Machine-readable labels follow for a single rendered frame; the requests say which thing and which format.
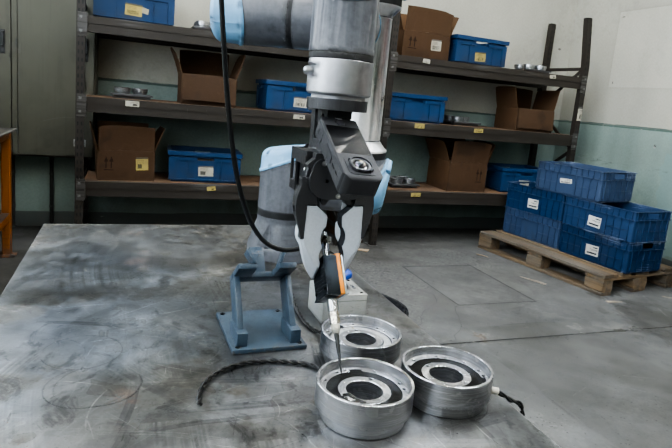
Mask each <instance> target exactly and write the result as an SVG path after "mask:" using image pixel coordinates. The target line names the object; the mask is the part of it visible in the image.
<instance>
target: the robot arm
mask: <svg viewBox="0 0 672 448"><path fill-rule="evenodd" d="M402 1H403V0H224V7H225V26H226V43H233V44H238V45H239V46H243V45H252V46H264V47H276V48H287V49H298V50H309V61H308V66H305V67H304V68H303V72H304V74H307V75H308V76H307V86H306V91H307V92H308V93H311V97H310V96H307V102H306V107H307V108H308V110H312V113H311V125H310V137H309V143H305V145H284V146H274V147H269V148H267V149H266V150H264V152H263V154H262V160H261V168H260V169H259V171H260V183H259V198H258V213H257V219H256V221H255V226H256V228H257V229H258V231H259V232H260V234H261V235H262V236H263V237H264V238H265V239H266V240H267V241H268V242H270V243H272V244H273V245H276V246H279V247H286V248H290V247H297V246H299V248H300V251H297V252H286V254H285V257H284V259H283V262H296V263H297V264H302V263H303V264H304V267H305V269H306V271H307V272H308V274H309V276H310V278H311V279H315V278H316V276H317V273H318V271H319V269H320V261H319V254H320V251H321V249H322V244H321V234H322V231H323V230H324V229H325V227H326V224H327V219H328V217H327V215H326V214H325V213H324V212H323V211H322V210H329V211H338V214H337V222H336V224H335V236H336V239H337V241H338V243H337V245H338V249H339V253H340V255H342V256H343V263H344V271H346V270H347V268H348V267H349V265H350V263H351V262H352V260H353V258H354V256H355V254H356V252H357V250H358V248H359V246H360V243H361V240H362V239H363V238H364V236H365V233H366V230H367V228H368V225H369V222H370V220H371V217H372V215H374V214H377V213H378V212H379V211H380V210H381V208H382V205H383V201H384V198H385V194H386V190H387V186H388V181H389V177H390V172H391V168H392V161H391V160H389V159H386V149H385V148H384V147H383V145H382V144H381V142H380V136H381V126H382V117H383V107H384V97H385V87H386V77H387V68H388V58H389V49H390V39H391V29H392V20H393V17H394V16H395V15H396V14H397V13H398V12H399V11H401V9H402ZM404 1H406V0H404ZM210 24H211V29H212V32H213V34H214V36H215V38H216V39H217V40H219V41H221V35H220V17H219V0H211V1H210ZM249 247H262V249H263V253H264V260H265V262H269V263H276V264H277V262H278V259H279V256H280V254H281V252H279V251H275V250H273V249H270V248H269V247H267V246H266V245H264V244H263V243H262V242H261V241H260V240H259V239H258V237H257V236H256V235H255V233H254V232H253V230H252V231H251V233H250V236H249V238H248V241H247V249H248V248H249Z"/></svg>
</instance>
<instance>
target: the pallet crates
mask: <svg viewBox="0 0 672 448"><path fill-rule="evenodd" d="M538 161H539V160H538ZM555 163H559V164H555ZM636 174H638V173H635V172H629V171H623V170H617V169H611V168H605V167H599V166H593V165H587V164H581V163H575V162H566V161H539V166H538V172H537V179H536V182H518V181H508V182H509V187H508V188H507V189H508V193H507V200H506V205H505V207H506V209H505V212H504V213H505V216H504V223H503V230H496V231H494V230H487V231H480V234H479V236H480V237H479V243H478V244H479V245H478V247H479V248H481V249H484V250H486V251H489V252H491V253H494V254H496V255H499V256H501V257H504V258H506V259H509V260H511V261H514V262H516V263H519V264H521V265H524V266H526V267H529V268H531V269H534V270H537V271H539V272H542V273H544V274H547V275H549V276H552V277H554V278H557V279H559V280H562V281H564V282H566V283H569V284H571V285H574V286H576V287H579V288H582V289H584V290H587V291H589V292H592V293H594V294H597V295H599V296H608V295H611V293H610V292H611V291H612V286H613V285H615V286H617V287H620V288H622V289H625V290H628V291H630V292H636V291H643V290H644V289H645V286H646V282H649V283H652V284H655V285H658V286H661V287H664V288H669V287H672V267H670V266H667V265H664V264H661V260H662V255H663V250H665V249H664V247H665V242H667V241H666V235H667V230H668V225H669V221H671V220H670V217H671V213H672V211H668V210H663V209H659V208H654V207H650V206H645V205H641V204H636V203H632V202H629V201H631V198H632V192H633V187H634V181H635V178H636ZM520 183H529V186H526V185H521V184H520ZM499 240H500V241H503V242H505V243H506V245H507V246H509V247H512V248H515V249H517V250H520V251H523V252H525V253H528V254H527V258H526V259H524V258H521V257H519V256H516V255H513V254H511V253H508V252H505V251H503V250H500V249H499V245H500V241H499ZM550 262H552V263H555V264H558V265H561V266H563V267H566V268H569V269H571V270H574V271H577V272H579V273H582V274H585V275H586V276H585V281H581V280H579V279H576V278H573V277H571V276H568V275H565V274H563V273H560V272H558V271H555V270H552V269H550V268H549V266H550Z"/></svg>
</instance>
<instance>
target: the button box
mask: <svg viewBox="0 0 672 448"><path fill-rule="evenodd" d="M346 285H347V292H348V291H349V294H348V295H347V296H345V297H344V298H342V299H341V300H339V301H338V306H339V311H338V312H339V315H349V314H355V315H365V311H366V302H367V294H366V293H365V292H364V291H363V290H362V289H361V288H360V287H359V286H357V285H356V284H355V283H354V282H353V281H352V280H351V279H348V280H346ZM315 300H316V297H315V287H314V280H311V281H310V287H309V299H308V308H309V309H310V311H311V312H312V313H313V314H314V316H315V317H316V318H317V320H318V321H319V322H320V323H321V325H322V324H323V322H324V321H326V320H327V319H329V315H328V313H329V312H328V308H327V303H315V302H314V301H315Z"/></svg>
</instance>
